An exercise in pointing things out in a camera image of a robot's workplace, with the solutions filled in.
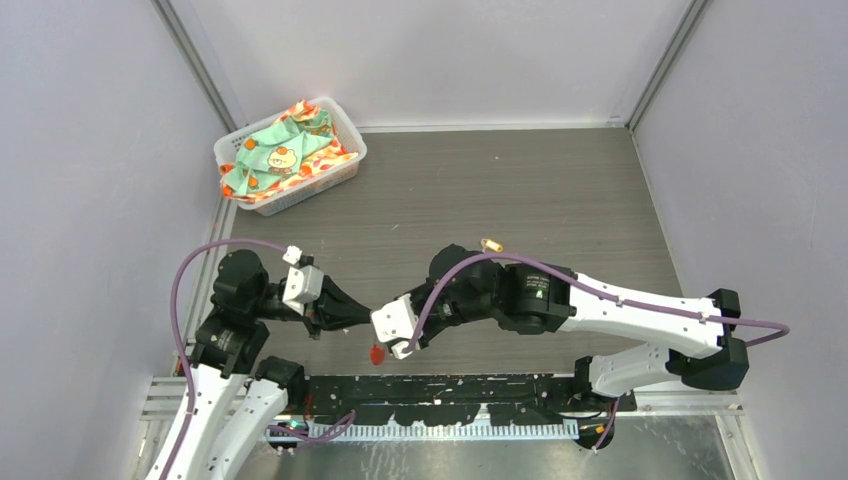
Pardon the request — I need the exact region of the red keyring with metal chain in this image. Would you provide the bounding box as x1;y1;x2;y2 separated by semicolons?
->
369;343;386;366

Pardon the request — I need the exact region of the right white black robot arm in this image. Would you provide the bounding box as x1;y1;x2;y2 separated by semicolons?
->
370;245;749;411

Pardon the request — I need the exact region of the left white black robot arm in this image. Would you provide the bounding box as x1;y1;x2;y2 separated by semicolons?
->
147;246;370;479

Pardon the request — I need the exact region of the key with yellow tag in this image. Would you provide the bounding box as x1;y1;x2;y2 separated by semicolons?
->
480;238;504;253

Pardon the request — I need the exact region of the white plastic basket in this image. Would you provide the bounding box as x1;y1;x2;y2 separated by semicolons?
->
213;96;368;218

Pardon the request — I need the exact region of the colourful patterned cloth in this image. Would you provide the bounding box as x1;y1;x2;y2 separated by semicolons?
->
219;99;360;202

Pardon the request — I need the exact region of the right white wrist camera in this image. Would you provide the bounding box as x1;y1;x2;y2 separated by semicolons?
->
370;294;418;360

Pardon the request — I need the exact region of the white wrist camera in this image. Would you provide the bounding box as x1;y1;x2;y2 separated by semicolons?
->
282;245;314;268
370;294;418;360

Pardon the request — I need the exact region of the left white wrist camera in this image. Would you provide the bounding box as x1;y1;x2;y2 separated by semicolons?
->
282;245;314;268

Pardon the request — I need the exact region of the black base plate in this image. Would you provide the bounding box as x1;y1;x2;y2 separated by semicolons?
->
282;374;614;427

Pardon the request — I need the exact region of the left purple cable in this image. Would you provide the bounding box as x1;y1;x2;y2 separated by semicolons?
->
170;239;357;480

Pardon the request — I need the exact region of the aluminium front rail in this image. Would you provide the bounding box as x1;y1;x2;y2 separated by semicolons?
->
141;378;745;442

